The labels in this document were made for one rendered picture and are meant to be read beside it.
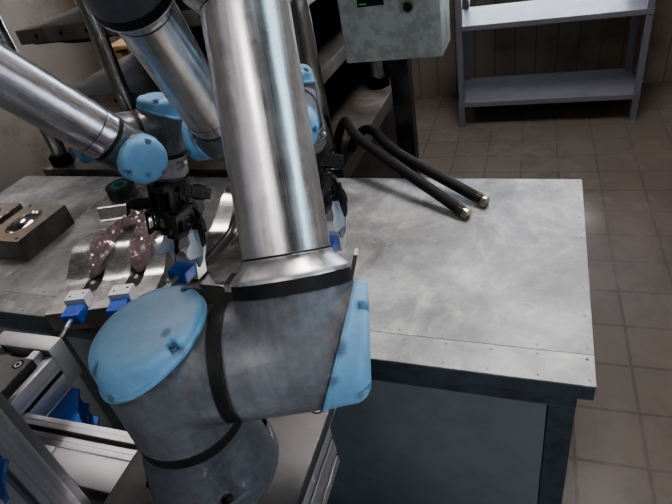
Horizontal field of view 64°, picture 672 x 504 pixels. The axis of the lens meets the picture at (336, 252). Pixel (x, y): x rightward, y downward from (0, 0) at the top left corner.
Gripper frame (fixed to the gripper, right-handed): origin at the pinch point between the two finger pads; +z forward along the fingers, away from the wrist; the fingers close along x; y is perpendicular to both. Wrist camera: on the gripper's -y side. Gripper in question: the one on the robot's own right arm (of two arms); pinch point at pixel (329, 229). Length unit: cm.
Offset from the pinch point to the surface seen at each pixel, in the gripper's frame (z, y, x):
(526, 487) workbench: 58, 16, 43
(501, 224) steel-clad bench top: 14.8, -26.2, 33.7
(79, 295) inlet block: 7, 21, -56
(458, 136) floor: 94, -246, -9
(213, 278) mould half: 5.9, 12.0, -24.4
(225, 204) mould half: 3.0, -13.7, -34.1
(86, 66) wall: 42, -297, -342
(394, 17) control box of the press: -25, -73, 0
